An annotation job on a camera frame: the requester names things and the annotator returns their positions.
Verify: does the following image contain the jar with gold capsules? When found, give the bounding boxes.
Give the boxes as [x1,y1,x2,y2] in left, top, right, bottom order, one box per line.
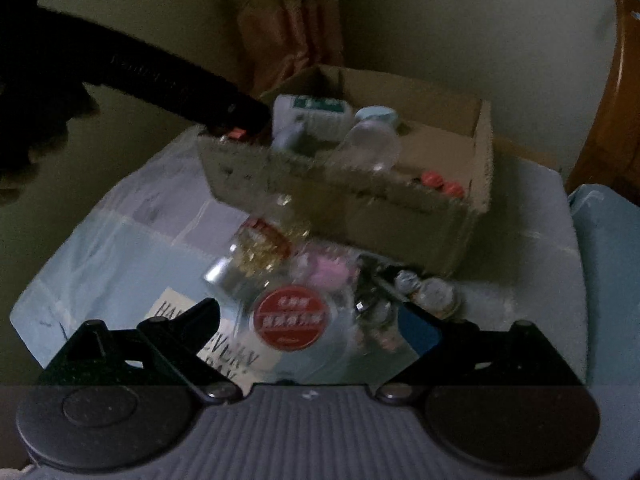
[203,194,311,300]

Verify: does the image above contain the clear jar with red label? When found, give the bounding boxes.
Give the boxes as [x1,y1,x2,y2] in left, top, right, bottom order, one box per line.
[229,268,416,386]

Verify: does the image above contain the black correction tape dispenser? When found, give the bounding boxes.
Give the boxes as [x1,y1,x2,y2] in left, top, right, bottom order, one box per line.
[354,253,461,331]

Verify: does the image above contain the brown cardboard box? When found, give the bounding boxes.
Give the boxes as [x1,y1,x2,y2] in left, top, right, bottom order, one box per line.
[196,65,494,275]

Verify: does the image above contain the clear round bottle blue lid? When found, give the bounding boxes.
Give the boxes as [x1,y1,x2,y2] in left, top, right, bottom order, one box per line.
[340,105,401,171]

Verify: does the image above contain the light blue patterned blanket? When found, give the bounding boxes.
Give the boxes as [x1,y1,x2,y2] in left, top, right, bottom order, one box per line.
[10,128,587,377]

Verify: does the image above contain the brown wooden headboard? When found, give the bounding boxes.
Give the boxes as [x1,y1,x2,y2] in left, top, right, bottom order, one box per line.
[565,0,639,195]

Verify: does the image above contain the blue floral pillow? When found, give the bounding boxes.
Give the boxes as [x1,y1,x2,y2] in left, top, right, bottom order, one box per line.
[570,184,640,386]

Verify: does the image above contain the brown patterned curtain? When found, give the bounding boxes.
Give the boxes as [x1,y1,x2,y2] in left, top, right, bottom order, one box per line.
[234,0,344,96]

